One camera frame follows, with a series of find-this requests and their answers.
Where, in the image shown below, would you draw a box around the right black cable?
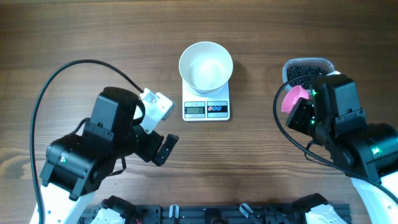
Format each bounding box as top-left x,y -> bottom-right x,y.
272,73 -> 398,205

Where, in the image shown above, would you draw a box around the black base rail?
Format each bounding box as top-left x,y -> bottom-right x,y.
77,192 -> 352,224

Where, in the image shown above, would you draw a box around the white digital kitchen scale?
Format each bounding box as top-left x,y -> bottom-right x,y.
182,81 -> 231,122

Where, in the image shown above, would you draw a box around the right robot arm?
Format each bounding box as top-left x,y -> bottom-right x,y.
281,75 -> 397,223

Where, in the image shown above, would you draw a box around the clear plastic container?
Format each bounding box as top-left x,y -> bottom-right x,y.
282,57 -> 336,93

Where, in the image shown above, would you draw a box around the black beans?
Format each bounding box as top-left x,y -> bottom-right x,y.
287,65 -> 328,90

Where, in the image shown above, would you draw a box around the left black cable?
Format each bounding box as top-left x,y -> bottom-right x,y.
29,58 -> 146,224

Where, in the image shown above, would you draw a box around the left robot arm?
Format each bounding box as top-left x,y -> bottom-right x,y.
31,86 -> 178,223

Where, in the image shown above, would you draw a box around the pink measuring scoop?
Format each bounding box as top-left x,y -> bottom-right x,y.
281,85 -> 310,114

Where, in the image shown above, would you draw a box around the black cable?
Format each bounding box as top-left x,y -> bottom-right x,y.
272,73 -> 398,205
29,58 -> 146,224

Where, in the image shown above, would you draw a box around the white bowl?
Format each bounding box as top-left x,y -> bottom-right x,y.
178,42 -> 234,94

